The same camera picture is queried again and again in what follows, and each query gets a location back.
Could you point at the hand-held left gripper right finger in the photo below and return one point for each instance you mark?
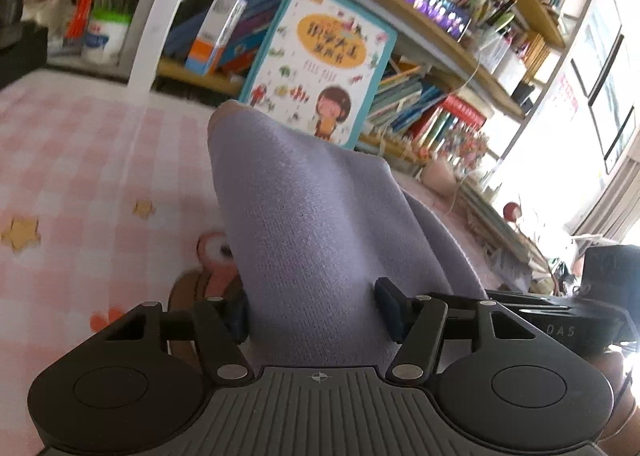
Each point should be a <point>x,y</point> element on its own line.
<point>387,307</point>

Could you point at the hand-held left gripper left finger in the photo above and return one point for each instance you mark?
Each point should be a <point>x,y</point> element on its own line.
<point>240,322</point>

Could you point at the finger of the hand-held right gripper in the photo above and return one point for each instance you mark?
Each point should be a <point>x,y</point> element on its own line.
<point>520,298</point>

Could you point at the purple sweater with orange embroidery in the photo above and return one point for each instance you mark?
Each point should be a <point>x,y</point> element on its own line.
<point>310,236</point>

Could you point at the person's right hand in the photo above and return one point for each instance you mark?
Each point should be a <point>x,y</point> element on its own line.
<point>627,411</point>

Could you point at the small red ornament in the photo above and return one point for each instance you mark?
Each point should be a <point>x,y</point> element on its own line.
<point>511,211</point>

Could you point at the row of colourful books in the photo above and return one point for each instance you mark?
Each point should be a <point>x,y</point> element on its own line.
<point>425,110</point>

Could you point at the pink checked tablecloth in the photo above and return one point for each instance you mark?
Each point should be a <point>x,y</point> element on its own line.
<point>100,170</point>

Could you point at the children's picture book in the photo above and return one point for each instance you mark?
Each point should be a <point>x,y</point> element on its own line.
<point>320,60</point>

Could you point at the stack of blue books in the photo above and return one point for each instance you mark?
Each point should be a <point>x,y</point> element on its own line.
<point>250,35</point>

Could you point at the orange and white carton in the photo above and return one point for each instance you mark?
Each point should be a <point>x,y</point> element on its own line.
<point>212,35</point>

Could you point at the dark photo card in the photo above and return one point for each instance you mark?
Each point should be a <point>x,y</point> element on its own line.
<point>437,8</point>

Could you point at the white wooden bookshelf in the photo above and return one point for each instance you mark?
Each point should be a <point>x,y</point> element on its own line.
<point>160,25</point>

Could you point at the white tin pen holder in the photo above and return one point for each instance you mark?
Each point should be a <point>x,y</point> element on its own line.
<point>105,38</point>

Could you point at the framed wall picture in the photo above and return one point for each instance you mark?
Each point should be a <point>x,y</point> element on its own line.
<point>617,105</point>

